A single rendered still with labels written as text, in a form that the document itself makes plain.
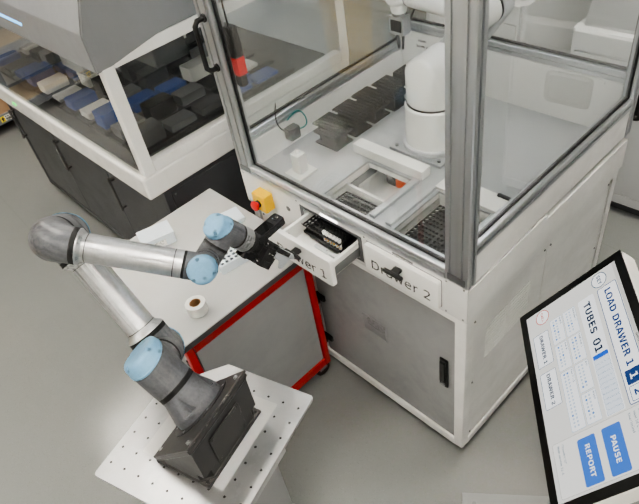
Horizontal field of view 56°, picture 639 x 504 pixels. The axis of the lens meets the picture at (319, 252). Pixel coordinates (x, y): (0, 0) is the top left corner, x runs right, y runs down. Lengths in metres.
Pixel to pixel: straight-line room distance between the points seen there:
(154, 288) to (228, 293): 0.28
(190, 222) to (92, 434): 1.06
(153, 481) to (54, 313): 1.92
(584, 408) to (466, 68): 0.74
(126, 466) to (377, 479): 1.04
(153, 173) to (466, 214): 1.39
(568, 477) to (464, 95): 0.81
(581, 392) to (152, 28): 1.81
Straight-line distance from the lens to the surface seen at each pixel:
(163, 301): 2.16
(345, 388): 2.69
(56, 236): 1.62
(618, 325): 1.43
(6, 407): 3.25
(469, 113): 1.38
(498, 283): 1.90
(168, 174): 2.56
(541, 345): 1.56
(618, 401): 1.36
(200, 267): 1.55
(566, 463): 1.39
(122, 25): 2.31
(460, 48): 1.33
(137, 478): 1.79
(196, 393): 1.64
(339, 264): 1.94
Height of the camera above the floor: 2.22
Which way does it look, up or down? 42 degrees down
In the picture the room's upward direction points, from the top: 11 degrees counter-clockwise
